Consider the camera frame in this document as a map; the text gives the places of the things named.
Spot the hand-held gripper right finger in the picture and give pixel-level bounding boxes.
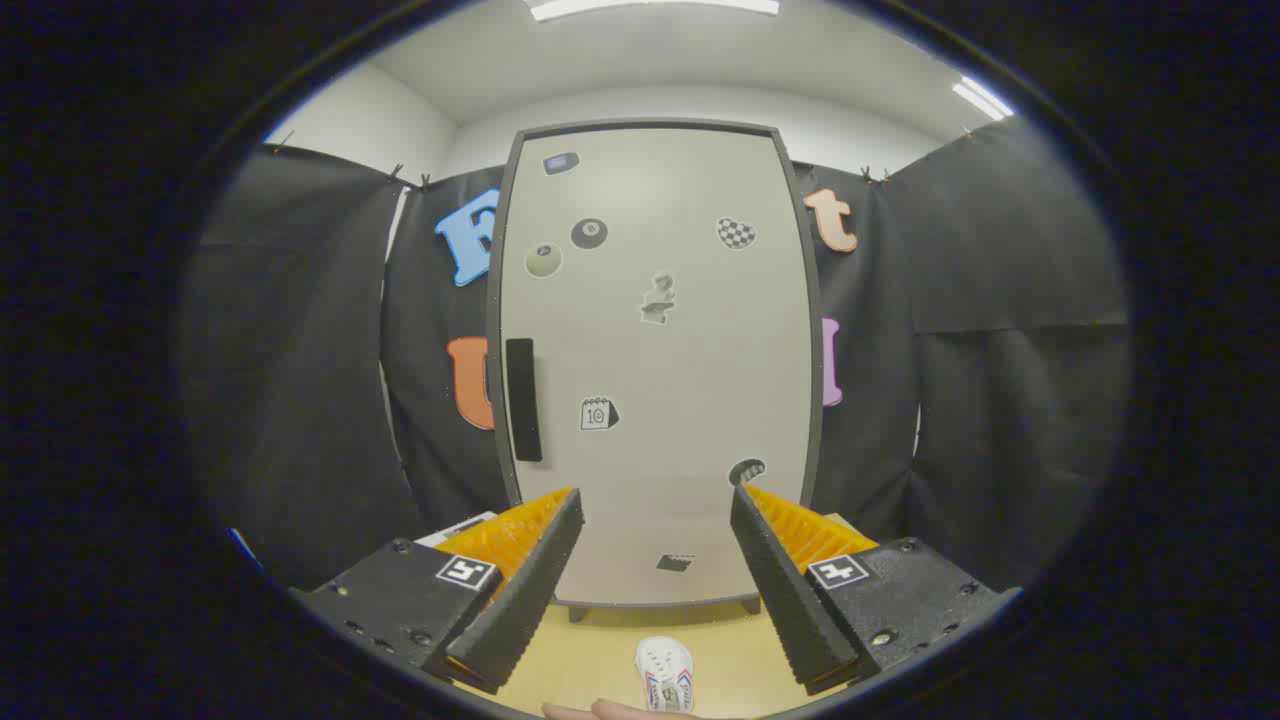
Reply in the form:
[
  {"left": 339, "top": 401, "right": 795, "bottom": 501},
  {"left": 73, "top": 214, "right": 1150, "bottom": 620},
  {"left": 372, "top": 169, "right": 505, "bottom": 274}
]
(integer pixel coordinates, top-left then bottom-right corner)
[{"left": 728, "top": 483, "right": 1021, "bottom": 698}]

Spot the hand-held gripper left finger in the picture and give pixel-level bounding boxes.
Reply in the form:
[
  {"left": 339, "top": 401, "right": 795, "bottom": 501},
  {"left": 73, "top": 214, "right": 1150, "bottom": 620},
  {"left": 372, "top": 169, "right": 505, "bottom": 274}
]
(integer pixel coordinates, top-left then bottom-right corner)
[{"left": 290, "top": 487, "right": 586, "bottom": 696}]

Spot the white canvas shoe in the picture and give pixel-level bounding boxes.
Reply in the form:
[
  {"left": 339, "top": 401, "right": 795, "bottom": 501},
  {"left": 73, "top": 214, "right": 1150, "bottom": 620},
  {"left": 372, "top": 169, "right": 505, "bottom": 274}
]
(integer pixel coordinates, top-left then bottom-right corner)
[{"left": 635, "top": 636, "right": 695, "bottom": 713}]

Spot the grey shoe cabinet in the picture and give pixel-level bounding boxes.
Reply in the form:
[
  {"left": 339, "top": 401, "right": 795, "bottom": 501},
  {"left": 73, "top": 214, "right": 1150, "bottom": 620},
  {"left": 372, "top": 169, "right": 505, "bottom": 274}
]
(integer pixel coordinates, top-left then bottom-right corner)
[{"left": 485, "top": 118, "right": 826, "bottom": 623}]

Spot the white paper booklet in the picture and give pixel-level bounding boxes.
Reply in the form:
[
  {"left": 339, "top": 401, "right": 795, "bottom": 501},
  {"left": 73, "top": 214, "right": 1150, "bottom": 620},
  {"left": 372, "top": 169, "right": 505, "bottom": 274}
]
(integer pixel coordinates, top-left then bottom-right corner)
[{"left": 415, "top": 511, "right": 499, "bottom": 548}]

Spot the black backdrop cloth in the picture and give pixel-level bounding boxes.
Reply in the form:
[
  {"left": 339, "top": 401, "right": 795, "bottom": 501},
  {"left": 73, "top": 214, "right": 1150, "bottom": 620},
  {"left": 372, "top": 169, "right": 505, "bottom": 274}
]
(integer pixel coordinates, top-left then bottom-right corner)
[{"left": 180, "top": 118, "right": 1131, "bottom": 591}]

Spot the small ceiling light panel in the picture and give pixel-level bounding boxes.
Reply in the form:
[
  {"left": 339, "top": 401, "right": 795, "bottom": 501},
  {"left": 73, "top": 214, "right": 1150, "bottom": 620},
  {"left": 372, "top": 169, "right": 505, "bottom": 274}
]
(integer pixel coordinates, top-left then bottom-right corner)
[{"left": 950, "top": 75, "right": 1016, "bottom": 123}]

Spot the long ceiling light panel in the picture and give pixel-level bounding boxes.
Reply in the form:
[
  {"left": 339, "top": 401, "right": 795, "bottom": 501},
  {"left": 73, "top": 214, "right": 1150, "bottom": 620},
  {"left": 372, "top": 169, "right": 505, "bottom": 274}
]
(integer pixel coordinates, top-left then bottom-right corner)
[{"left": 527, "top": 0, "right": 781, "bottom": 23}]

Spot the black door handle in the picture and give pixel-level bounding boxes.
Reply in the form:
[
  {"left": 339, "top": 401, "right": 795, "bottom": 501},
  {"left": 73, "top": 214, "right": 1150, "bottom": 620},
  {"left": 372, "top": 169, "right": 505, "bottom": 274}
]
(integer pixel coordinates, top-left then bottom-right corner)
[{"left": 505, "top": 338, "right": 544, "bottom": 463}]

